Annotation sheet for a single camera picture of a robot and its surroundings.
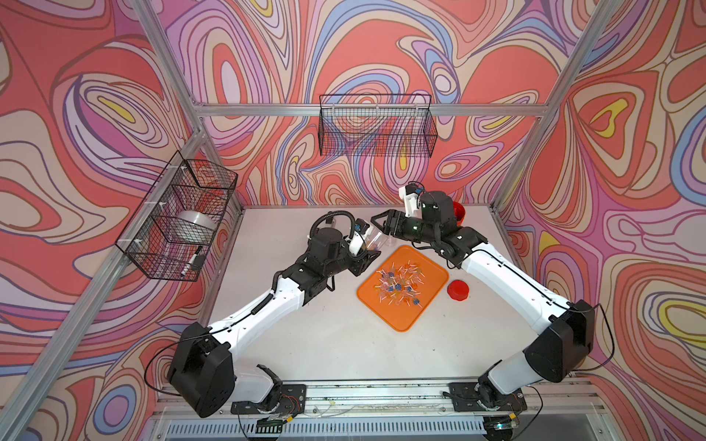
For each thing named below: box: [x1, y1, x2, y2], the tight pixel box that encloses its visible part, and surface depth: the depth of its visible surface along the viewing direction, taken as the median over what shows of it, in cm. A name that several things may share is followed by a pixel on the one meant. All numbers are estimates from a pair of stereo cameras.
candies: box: [374, 260, 426, 309], surface depth 97 cm
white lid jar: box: [362, 226, 390, 251], surface depth 74 cm
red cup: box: [453, 201, 467, 227], surface depth 103 cm
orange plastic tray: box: [356, 245, 450, 333], surface depth 95 cm
